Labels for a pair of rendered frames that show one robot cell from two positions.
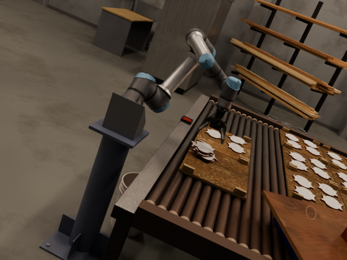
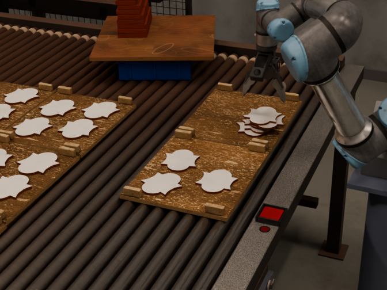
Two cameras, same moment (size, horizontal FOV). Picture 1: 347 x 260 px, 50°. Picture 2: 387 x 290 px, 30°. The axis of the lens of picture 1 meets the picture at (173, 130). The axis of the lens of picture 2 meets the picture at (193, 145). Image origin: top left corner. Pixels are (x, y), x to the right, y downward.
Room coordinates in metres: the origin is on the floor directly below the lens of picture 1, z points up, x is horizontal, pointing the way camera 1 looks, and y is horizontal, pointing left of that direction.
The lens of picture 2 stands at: (4.11, 0.25, 2.14)
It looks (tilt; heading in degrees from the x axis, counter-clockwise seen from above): 29 degrees down; 198
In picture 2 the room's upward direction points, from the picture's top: 2 degrees counter-clockwise
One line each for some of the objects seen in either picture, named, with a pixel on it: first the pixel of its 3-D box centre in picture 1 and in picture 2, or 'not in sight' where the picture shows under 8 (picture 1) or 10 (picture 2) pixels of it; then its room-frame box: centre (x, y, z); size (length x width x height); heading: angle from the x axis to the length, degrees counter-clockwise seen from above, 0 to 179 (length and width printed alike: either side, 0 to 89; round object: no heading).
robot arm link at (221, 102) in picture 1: (225, 102); (265, 38); (1.85, -0.19, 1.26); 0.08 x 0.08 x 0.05
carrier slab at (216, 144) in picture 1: (224, 142); (197, 174); (2.22, -0.33, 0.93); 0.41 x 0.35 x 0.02; 174
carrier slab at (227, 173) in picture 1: (216, 167); (241, 118); (1.81, -0.29, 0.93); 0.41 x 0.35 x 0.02; 175
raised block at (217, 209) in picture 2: not in sight; (214, 209); (2.43, -0.22, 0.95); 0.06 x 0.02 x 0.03; 84
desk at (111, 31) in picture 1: (125, 31); not in sight; (7.95, 1.74, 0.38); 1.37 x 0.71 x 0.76; 172
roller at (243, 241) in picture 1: (250, 161); (150, 164); (2.15, -0.52, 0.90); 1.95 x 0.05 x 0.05; 174
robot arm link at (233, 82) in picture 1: (230, 88); (267, 16); (1.85, -0.19, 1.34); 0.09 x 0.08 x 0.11; 30
